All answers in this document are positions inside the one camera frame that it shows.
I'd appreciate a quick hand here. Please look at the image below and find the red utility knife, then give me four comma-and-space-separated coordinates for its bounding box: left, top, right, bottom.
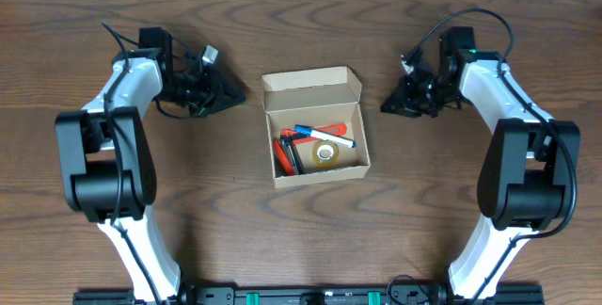
280, 122, 348, 146

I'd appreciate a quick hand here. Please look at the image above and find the cardboard box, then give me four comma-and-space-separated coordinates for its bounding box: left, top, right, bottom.
261, 66, 372, 188

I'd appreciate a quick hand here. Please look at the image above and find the yellow tape roll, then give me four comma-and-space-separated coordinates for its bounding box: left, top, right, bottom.
312, 140, 339, 168

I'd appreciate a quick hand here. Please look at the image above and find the blue marker pen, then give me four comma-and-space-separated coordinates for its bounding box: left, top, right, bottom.
294, 124, 356, 148

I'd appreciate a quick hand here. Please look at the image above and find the red stapler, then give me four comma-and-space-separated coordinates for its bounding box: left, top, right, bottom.
273, 136, 305, 176

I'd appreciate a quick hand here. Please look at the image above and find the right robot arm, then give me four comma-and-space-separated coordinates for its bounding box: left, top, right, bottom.
380, 26, 580, 304

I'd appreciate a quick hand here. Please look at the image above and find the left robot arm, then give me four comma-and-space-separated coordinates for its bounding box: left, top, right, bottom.
55, 27, 246, 304

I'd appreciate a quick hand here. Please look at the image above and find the left black cable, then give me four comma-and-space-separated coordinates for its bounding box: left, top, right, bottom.
101, 21, 164, 305

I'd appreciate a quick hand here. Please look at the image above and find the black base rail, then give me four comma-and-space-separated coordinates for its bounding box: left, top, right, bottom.
71, 283, 545, 305

